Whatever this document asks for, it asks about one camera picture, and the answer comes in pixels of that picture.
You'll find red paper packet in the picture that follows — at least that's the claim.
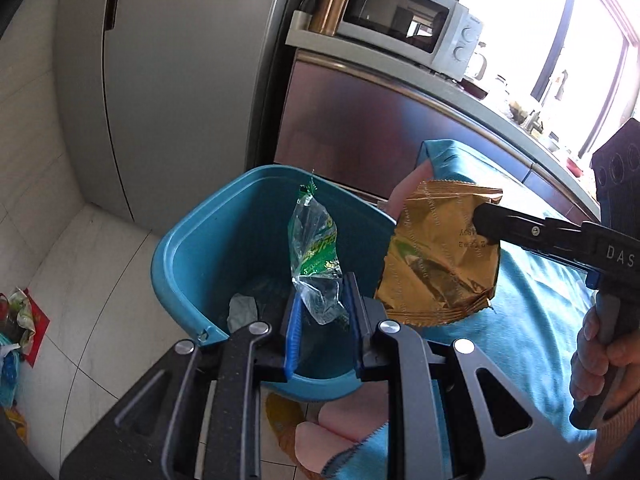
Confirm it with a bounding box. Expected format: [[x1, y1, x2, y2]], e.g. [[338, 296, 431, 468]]
[[21, 289, 52, 367]]

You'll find blue floral tablecloth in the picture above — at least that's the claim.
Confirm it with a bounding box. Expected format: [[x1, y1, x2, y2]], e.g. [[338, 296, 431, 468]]
[[320, 139, 598, 480]]

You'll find pink cloth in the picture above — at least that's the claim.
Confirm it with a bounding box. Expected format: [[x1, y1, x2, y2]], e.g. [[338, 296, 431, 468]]
[[294, 385, 392, 479]]

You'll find white microwave oven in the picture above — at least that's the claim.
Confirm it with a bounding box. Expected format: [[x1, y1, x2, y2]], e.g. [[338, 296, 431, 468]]
[[334, 0, 484, 83]]

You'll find plastic bag with groceries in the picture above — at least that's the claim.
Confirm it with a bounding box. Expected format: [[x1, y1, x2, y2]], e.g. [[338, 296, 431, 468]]
[[0, 287, 36, 352]]

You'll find blue plastic bag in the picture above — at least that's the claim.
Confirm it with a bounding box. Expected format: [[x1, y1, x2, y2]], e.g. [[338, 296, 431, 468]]
[[0, 345, 24, 409]]

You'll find yellow slipper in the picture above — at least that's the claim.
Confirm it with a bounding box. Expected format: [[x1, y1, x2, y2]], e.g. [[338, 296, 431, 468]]
[[265, 392, 307, 462]]

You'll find person's right forearm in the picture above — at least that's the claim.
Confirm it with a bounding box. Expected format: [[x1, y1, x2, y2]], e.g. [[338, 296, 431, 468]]
[[590, 367, 640, 480]]

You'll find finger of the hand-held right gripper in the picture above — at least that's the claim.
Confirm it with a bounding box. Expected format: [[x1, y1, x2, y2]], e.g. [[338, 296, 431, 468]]
[[519, 246, 598, 291], [472, 202, 590, 262]]

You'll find grey refrigerator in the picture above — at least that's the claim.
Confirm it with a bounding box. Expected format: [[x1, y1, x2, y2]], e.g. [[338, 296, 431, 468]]
[[54, 0, 302, 233]]

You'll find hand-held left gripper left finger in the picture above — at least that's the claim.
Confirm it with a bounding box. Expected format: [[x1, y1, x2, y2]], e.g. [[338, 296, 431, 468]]
[[60, 291, 304, 480]]

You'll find kitchen counter with brown cabinets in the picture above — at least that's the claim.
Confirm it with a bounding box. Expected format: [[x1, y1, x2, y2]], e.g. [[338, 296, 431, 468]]
[[272, 7, 603, 223]]

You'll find gold foil snack wrapper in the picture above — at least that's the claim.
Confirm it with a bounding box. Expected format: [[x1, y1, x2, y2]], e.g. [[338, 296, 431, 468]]
[[374, 180, 504, 329]]

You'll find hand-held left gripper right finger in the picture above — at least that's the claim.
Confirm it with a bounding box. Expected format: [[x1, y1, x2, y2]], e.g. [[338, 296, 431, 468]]
[[341, 272, 587, 480]]

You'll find clear green-printed plastic wrapper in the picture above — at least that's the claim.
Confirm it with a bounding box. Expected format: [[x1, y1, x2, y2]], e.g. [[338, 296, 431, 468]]
[[289, 172, 351, 329]]

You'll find kitchen window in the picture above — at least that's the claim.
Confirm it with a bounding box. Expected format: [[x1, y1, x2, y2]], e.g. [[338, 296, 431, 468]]
[[457, 0, 640, 161]]

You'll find metal kitchen faucet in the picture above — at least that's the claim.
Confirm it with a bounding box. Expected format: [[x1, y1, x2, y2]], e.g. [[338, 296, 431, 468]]
[[525, 69, 570, 131]]

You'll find grey crumpled paper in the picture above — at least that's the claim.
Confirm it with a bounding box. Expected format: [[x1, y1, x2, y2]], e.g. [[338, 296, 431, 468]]
[[227, 293, 259, 334]]

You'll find glass kettle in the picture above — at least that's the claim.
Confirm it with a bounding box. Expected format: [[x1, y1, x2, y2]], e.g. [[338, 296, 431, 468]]
[[465, 49, 489, 82]]

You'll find blue plastic trash bin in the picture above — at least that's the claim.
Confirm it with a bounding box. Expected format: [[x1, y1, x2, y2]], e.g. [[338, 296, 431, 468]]
[[151, 165, 399, 404]]

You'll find person's right hand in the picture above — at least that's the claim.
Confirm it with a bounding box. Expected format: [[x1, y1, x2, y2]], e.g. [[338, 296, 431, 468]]
[[571, 305, 640, 404]]

